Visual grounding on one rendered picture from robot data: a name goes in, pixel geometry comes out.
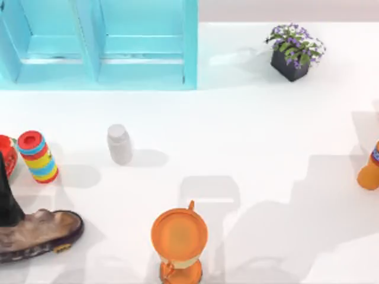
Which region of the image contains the orange bottle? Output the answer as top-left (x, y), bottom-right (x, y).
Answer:
top-left (356, 141), bottom-right (379, 191)

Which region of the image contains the brown shoe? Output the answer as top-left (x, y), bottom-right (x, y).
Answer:
top-left (0, 208), bottom-right (85, 264)

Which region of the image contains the orange hourglass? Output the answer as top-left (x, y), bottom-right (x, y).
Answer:
top-left (150, 200), bottom-right (209, 283)

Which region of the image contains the potted purple flower plant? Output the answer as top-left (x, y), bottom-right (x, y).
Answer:
top-left (265, 23), bottom-right (327, 83)

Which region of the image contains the light blue rack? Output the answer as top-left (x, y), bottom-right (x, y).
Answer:
top-left (0, 0), bottom-right (198, 91)

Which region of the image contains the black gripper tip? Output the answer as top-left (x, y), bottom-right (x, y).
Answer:
top-left (0, 151), bottom-right (27, 228)

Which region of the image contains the white bottle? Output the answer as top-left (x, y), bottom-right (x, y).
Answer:
top-left (107, 124), bottom-right (134, 165)

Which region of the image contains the red yellow blue striped can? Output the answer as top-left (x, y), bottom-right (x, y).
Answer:
top-left (17, 130), bottom-right (59, 185)

